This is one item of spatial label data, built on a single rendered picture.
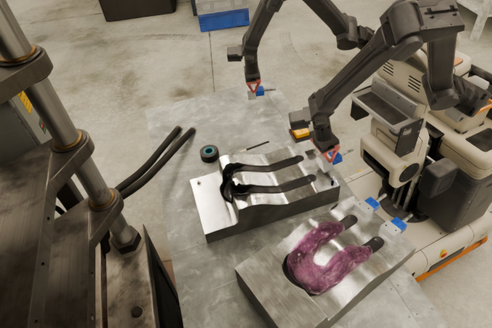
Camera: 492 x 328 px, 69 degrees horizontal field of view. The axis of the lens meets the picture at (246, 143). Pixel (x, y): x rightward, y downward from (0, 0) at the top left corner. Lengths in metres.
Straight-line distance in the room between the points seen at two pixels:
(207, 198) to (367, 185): 1.09
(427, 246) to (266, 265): 1.07
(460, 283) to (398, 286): 1.05
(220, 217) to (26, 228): 0.62
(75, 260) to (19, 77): 0.50
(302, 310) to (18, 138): 0.90
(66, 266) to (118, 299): 0.26
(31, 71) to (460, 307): 2.05
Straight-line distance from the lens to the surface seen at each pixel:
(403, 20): 0.83
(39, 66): 0.90
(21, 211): 0.93
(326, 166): 1.27
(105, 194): 1.16
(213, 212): 1.28
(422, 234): 2.01
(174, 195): 1.45
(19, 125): 1.14
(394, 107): 1.42
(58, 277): 1.10
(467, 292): 2.26
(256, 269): 1.09
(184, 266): 1.26
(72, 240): 1.15
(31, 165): 1.03
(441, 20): 0.84
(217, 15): 4.43
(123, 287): 1.31
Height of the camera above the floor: 1.88
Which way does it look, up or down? 43 degrees down
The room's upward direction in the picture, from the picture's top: 7 degrees counter-clockwise
